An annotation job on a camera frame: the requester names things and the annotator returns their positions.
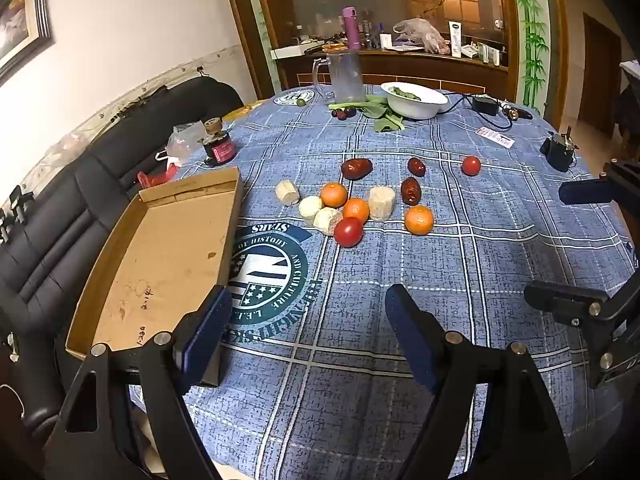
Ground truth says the small dark gadget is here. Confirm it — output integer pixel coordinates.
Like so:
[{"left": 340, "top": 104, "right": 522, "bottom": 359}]
[{"left": 501, "top": 102, "right": 534, "bottom": 121}]

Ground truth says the elongated red jujube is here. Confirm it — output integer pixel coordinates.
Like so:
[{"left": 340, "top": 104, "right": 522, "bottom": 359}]
[{"left": 401, "top": 177, "right": 423, "bottom": 207}]

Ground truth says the flat white box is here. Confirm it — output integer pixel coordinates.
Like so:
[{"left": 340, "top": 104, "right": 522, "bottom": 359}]
[{"left": 270, "top": 44, "right": 321, "bottom": 60}]

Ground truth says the orange mandarin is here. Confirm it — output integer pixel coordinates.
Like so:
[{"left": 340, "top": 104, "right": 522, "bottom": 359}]
[
  {"left": 405, "top": 205, "right": 435, "bottom": 236},
  {"left": 320, "top": 182, "right": 348, "bottom": 209},
  {"left": 343, "top": 198, "right": 370, "bottom": 224}
]

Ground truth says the black leather sofa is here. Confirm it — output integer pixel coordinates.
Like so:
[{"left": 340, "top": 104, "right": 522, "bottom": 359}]
[{"left": 0, "top": 77, "right": 246, "bottom": 431}]

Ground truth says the large red jujube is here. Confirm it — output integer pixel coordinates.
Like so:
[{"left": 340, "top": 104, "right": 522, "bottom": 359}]
[{"left": 341, "top": 158, "right": 374, "bottom": 181}]

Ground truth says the black power adapter with cable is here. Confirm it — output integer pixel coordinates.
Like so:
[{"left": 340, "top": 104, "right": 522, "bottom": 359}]
[{"left": 439, "top": 92, "right": 516, "bottom": 134}]

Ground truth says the purple thermos bottle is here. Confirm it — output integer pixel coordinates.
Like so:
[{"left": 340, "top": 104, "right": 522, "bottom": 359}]
[{"left": 342, "top": 6, "right": 362, "bottom": 52}]

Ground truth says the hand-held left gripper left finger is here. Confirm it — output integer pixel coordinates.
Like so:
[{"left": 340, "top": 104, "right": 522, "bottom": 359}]
[{"left": 50, "top": 285, "right": 233, "bottom": 480}]

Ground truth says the bamboo wall sticker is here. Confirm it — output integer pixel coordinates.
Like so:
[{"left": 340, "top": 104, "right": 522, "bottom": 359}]
[{"left": 510, "top": 0, "right": 551, "bottom": 111}]

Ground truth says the large red tomato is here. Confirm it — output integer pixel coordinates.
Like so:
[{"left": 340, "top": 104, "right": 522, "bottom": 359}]
[{"left": 334, "top": 217, "right": 364, "bottom": 248}]

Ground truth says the red plastic bag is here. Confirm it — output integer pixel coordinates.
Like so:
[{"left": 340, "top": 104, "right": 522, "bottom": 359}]
[{"left": 137, "top": 157, "right": 183, "bottom": 191}]

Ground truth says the shallow cardboard box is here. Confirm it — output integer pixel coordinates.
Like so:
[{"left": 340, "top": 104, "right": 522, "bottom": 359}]
[{"left": 65, "top": 166, "right": 245, "bottom": 388}]

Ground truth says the black jar with cork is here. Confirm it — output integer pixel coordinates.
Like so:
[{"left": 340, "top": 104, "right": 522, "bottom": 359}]
[{"left": 202, "top": 117, "right": 239, "bottom": 167}]

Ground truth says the white bowl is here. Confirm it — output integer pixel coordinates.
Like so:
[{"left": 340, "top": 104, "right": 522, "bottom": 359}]
[{"left": 381, "top": 81, "right": 449, "bottom": 121}]

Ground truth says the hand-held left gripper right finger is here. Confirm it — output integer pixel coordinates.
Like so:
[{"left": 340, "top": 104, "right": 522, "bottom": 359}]
[{"left": 385, "top": 284, "right": 573, "bottom": 480}]

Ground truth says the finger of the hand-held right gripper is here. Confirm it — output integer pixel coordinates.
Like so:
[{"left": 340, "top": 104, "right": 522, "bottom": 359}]
[
  {"left": 559, "top": 159, "right": 640, "bottom": 206},
  {"left": 524, "top": 267, "right": 640, "bottom": 389}
]

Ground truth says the crumpled translucent plastic bag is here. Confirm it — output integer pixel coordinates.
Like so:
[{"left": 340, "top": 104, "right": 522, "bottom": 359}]
[{"left": 393, "top": 17, "right": 448, "bottom": 54}]

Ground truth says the framed wall picture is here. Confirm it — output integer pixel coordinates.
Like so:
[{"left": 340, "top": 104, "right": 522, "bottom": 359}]
[{"left": 0, "top": 0, "right": 55, "bottom": 86}]

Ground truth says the green leafy vegetable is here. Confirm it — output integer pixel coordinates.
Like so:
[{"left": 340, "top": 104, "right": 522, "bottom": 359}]
[{"left": 328, "top": 94, "right": 406, "bottom": 133}]

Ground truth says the clear plastic bag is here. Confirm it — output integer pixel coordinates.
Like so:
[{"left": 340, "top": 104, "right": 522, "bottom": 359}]
[{"left": 165, "top": 122, "right": 211, "bottom": 163}]

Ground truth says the wooden cabinet with window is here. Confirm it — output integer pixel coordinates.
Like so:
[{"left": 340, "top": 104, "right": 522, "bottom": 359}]
[{"left": 220, "top": 0, "right": 566, "bottom": 116}]

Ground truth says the wooden door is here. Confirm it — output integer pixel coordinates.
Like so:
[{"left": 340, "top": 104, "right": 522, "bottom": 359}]
[{"left": 582, "top": 12, "right": 624, "bottom": 136}]

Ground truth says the red and white card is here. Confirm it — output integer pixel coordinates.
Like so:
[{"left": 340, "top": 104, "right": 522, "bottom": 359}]
[{"left": 474, "top": 127, "right": 516, "bottom": 147}]

